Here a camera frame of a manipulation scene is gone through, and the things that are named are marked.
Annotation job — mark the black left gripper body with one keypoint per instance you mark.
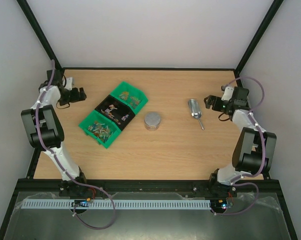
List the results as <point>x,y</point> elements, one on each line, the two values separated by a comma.
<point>68,97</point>

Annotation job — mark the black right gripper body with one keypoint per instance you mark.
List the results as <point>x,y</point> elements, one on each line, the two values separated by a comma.
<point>213,104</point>

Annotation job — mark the silver metal scoop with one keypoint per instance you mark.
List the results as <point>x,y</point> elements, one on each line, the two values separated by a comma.
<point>195,111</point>

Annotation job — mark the black bin with lollipops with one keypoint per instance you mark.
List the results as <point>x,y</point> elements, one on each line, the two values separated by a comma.
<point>116,111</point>

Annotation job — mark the silver metal jar lid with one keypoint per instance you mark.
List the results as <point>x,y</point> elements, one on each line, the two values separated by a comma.
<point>152,118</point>

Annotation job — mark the clear plastic candy jar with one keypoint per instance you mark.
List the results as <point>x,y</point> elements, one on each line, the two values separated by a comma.
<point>150,127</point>

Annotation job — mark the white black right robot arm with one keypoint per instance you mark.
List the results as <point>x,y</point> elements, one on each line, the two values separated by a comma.
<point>254,150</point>

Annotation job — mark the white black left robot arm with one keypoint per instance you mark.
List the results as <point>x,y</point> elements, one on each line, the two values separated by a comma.
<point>45,132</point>

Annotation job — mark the right controller circuit board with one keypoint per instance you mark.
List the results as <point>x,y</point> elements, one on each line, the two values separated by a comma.
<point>223,203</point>

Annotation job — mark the controller circuit board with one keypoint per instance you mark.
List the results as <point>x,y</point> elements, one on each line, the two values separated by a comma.
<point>223,203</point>
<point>83,203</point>

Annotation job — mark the left controller circuit board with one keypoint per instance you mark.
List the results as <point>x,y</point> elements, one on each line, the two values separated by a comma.
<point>83,203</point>

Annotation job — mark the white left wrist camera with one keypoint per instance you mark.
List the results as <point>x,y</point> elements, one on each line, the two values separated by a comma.
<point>69,83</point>

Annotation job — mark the black aluminium frame rail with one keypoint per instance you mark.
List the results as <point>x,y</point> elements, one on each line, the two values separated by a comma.
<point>190,188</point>

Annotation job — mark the light blue slotted cable duct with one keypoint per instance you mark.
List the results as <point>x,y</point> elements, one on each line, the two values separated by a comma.
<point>120,204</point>

